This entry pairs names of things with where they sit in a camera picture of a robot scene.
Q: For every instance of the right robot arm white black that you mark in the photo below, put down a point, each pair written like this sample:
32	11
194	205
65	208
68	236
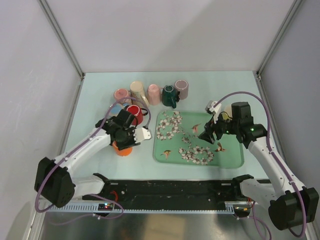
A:
288	201

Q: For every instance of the yellow mug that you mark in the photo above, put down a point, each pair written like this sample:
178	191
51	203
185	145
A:
227	113

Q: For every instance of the red mug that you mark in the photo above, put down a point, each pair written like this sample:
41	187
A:
138	112

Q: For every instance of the pink mug left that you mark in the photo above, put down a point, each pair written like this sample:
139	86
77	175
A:
121	95

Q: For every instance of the mauve mug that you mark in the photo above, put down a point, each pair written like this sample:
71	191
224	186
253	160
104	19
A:
182	87

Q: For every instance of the light pink mug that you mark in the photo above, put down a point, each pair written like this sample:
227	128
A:
153	94

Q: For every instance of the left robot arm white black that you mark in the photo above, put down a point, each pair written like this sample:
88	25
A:
56	179

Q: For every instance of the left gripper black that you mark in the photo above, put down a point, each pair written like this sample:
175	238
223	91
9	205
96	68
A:
132	143

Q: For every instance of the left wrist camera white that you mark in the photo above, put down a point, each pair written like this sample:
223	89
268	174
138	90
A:
141	134

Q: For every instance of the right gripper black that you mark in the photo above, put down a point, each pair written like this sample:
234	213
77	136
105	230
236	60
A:
208	135

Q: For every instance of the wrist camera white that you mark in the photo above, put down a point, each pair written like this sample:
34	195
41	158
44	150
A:
141	134
213	108

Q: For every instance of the orange mug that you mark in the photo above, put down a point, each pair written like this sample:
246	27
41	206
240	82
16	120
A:
124	152

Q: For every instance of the dark green mug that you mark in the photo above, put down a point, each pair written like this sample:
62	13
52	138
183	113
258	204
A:
170	96

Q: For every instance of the blue floral mug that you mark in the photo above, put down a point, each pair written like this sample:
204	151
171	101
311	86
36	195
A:
115	110

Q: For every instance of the cream floral mug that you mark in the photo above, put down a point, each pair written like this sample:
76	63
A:
137	92

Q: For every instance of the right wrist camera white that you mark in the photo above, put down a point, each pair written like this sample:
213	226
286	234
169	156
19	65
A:
213	108

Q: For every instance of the green floral tray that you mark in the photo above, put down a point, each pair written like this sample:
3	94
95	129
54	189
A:
177	142

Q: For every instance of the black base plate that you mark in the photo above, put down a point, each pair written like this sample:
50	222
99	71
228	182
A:
173	194

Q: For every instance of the grey cable duct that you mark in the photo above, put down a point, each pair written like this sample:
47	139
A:
103	207

